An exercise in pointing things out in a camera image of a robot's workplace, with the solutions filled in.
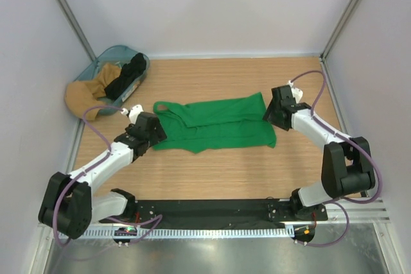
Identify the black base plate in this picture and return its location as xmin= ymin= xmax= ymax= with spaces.
xmin=118 ymin=198 xmax=328 ymax=230

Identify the blue plastic basket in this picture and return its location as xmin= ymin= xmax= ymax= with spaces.
xmin=75 ymin=45 xmax=150 ymax=121

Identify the white slotted cable duct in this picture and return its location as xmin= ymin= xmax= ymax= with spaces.
xmin=85 ymin=227 xmax=296 ymax=239

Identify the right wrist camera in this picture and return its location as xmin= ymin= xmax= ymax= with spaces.
xmin=287 ymin=80 xmax=303 ymax=103

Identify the black tank top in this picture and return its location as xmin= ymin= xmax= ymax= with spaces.
xmin=105 ymin=53 xmax=146 ymax=100

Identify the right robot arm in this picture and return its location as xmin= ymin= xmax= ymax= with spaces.
xmin=263 ymin=85 xmax=376 ymax=220

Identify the green tank top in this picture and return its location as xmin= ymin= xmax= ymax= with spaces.
xmin=153 ymin=92 xmax=277 ymax=153

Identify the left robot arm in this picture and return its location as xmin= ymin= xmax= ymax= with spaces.
xmin=38 ymin=108 xmax=166 ymax=239

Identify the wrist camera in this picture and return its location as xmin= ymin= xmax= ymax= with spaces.
xmin=120 ymin=105 xmax=144 ymax=120
xmin=287 ymin=80 xmax=303 ymax=103

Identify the tan tank top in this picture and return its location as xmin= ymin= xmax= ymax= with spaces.
xmin=64 ymin=63 xmax=121 ymax=118

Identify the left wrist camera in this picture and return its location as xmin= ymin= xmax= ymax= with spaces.
xmin=120 ymin=105 xmax=144 ymax=120

